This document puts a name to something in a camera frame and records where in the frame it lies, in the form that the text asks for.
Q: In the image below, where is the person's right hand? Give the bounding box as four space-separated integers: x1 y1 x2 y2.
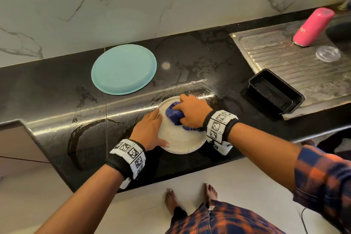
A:
173 94 214 129

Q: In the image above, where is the left wrist marker band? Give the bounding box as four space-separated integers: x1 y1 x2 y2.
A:
105 138 148 180

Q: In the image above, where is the teal plate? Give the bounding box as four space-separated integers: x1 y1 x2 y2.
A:
90 44 158 96

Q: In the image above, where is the person's foot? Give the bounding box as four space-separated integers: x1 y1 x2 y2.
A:
165 188 180 215
204 183 219 205

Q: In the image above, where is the steel sink drainboard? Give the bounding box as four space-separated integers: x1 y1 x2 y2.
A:
230 12 351 120

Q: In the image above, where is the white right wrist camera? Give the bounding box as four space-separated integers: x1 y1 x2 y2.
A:
207 139 234 156

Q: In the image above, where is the person's left forearm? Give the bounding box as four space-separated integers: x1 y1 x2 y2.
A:
35 164 124 234

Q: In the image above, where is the right wrist marker band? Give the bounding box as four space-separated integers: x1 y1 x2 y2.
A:
203 109 240 144

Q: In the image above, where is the person's right foot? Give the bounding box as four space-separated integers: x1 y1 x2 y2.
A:
204 183 219 205

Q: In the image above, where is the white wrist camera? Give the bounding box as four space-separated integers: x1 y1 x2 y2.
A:
207 139 234 156
118 176 133 190

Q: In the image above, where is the wrist marker band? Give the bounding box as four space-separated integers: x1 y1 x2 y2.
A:
105 138 148 180
203 109 240 144

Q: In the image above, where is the clear plastic lid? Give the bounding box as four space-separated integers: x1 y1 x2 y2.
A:
315 45 342 63

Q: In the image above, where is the blue striped cloth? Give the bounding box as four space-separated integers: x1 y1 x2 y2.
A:
165 101 204 131

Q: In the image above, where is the black floor cable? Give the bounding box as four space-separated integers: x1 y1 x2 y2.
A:
299 206 310 234

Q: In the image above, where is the brown lower drawer unit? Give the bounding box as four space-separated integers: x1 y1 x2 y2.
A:
0 120 50 178

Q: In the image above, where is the black plastic tray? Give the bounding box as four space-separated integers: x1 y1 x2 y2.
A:
247 69 306 114

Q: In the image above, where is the person's left foot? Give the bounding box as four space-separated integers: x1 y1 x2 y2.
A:
165 188 180 215

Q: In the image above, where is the speckled white plate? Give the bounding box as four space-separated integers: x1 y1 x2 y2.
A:
155 95 209 155

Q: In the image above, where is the red bear cup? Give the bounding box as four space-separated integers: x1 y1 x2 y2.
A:
292 7 335 48

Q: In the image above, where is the blue orange plaid shirt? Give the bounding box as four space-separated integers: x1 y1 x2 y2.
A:
165 144 351 234

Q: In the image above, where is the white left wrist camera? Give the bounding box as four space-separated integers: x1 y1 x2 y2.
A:
118 176 133 190

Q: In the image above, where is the person's left hand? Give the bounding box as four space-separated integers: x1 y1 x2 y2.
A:
129 107 171 152

